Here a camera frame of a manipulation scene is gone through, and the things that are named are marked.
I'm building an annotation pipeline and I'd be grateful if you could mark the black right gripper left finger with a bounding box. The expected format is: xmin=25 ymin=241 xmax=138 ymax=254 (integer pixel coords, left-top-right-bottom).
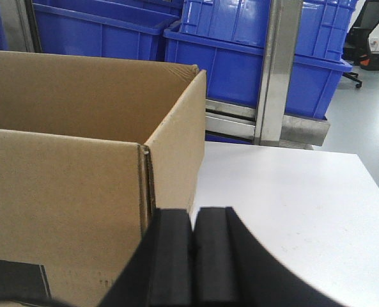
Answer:
xmin=98 ymin=209 xmax=192 ymax=306

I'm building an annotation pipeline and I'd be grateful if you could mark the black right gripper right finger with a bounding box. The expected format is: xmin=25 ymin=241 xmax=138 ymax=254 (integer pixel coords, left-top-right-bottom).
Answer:
xmin=194 ymin=207 xmax=338 ymax=306

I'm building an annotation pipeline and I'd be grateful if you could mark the brown cardboard box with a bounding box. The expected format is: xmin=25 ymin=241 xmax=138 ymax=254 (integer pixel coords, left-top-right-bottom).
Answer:
xmin=0 ymin=51 xmax=206 ymax=306

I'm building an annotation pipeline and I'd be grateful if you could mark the blue crate lower right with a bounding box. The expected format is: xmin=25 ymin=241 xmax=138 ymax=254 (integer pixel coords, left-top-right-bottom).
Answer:
xmin=164 ymin=26 xmax=352 ymax=119

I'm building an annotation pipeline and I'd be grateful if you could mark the blue crate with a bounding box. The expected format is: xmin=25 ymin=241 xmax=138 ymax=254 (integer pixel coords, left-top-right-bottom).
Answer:
xmin=179 ymin=0 xmax=357 ymax=61
xmin=164 ymin=26 xmax=352 ymax=119
xmin=0 ymin=0 xmax=183 ymax=61

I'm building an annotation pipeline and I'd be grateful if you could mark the blue crate left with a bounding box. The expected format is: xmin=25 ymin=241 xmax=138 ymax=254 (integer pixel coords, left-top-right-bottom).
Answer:
xmin=0 ymin=0 xmax=183 ymax=61

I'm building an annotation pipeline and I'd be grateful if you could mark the black orange device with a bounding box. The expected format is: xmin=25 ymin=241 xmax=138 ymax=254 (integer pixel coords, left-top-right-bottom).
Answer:
xmin=360 ymin=51 xmax=379 ymax=71

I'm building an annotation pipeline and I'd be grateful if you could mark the blue crate upper right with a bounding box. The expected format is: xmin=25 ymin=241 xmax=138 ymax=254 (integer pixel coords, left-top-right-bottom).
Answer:
xmin=179 ymin=0 xmax=357 ymax=61

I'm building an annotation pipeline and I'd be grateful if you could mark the black office chair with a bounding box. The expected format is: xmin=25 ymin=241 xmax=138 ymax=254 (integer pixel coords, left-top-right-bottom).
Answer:
xmin=341 ymin=0 xmax=379 ymax=90

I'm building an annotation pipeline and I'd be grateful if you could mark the steel shelf frame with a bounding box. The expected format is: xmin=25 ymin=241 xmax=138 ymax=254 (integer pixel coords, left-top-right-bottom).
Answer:
xmin=3 ymin=0 xmax=332 ymax=148

